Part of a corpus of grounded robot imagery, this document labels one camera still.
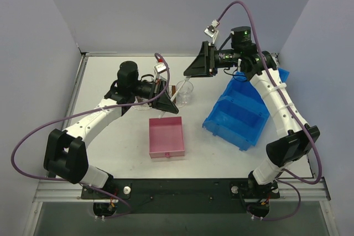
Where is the white toothbrush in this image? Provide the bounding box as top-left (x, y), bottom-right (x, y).
top-left (158, 76), bottom-right (191, 119)

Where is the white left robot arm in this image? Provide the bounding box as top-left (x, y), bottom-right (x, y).
top-left (44, 59), bottom-right (179, 198)

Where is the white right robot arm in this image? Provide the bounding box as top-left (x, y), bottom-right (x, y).
top-left (184, 26), bottom-right (322, 187)

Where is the clear textured glass tray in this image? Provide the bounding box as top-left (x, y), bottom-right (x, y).
top-left (132, 102), bottom-right (153, 111)

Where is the pink plastic drawer box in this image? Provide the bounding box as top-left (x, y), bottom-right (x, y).
top-left (149, 117), bottom-right (185, 159)

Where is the blue plastic bin organizer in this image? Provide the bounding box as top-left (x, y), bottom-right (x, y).
top-left (201, 67), bottom-right (291, 153)

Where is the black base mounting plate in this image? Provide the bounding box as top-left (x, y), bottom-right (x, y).
top-left (80, 177), bottom-right (282, 214)

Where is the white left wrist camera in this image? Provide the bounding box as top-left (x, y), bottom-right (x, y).
top-left (153, 55), bottom-right (168, 82)

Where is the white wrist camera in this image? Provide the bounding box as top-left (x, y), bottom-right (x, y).
top-left (204, 19), bottom-right (220, 45)
top-left (153, 55), bottom-right (168, 82)

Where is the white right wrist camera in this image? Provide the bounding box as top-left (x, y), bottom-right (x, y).
top-left (204, 19), bottom-right (220, 45)

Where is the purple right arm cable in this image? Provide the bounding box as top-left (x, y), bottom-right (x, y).
top-left (217, 0), bottom-right (324, 222)

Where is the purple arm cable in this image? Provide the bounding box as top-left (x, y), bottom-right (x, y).
top-left (217, 0), bottom-right (324, 222)
top-left (11, 53), bottom-right (171, 217)

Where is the aluminium frame rail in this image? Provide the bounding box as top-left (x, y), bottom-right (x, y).
top-left (33, 179), bottom-right (331, 202)

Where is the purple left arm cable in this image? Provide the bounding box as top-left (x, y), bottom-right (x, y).
top-left (11, 53), bottom-right (171, 217)

